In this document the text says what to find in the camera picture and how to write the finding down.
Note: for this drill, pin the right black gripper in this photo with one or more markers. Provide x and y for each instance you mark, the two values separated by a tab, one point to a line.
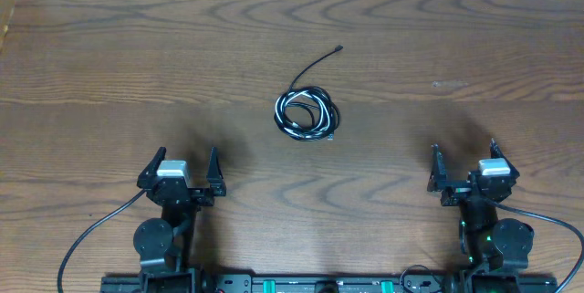
438	179

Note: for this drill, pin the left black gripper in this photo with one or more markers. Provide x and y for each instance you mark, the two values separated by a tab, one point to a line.
218	186

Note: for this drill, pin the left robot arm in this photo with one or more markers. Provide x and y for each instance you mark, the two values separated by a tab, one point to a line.
164	243

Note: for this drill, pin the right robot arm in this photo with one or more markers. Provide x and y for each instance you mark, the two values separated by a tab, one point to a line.
497	249

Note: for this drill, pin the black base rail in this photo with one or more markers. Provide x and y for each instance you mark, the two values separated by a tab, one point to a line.
251	284

